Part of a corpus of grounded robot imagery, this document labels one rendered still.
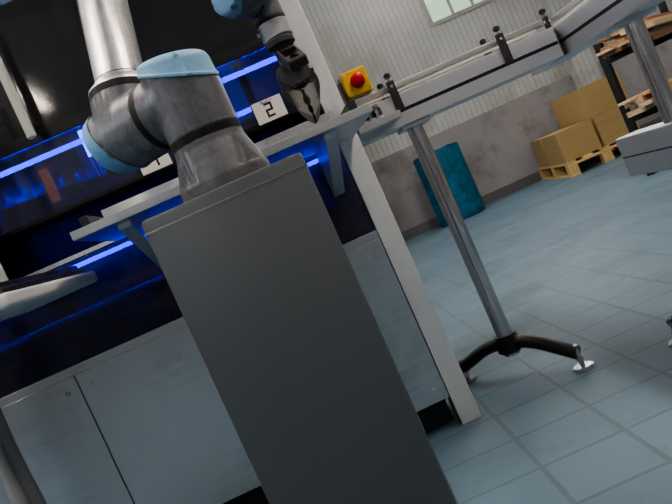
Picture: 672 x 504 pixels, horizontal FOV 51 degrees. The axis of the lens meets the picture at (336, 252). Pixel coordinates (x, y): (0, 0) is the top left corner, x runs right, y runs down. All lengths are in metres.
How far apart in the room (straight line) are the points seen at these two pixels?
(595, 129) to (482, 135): 1.70
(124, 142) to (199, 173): 0.17
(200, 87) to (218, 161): 0.12
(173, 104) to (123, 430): 1.14
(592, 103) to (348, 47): 3.15
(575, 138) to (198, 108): 7.24
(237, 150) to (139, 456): 1.15
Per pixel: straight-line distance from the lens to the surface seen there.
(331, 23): 9.44
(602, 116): 8.25
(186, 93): 1.10
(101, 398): 2.02
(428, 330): 1.98
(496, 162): 9.41
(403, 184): 9.16
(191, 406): 1.98
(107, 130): 1.20
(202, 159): 1.07
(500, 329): 2.19
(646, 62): 2.05
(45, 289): 1.57
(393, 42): 9.43
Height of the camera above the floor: 0.69
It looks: 3 degrees down
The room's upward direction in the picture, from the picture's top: 24 degrees counter-clockwise
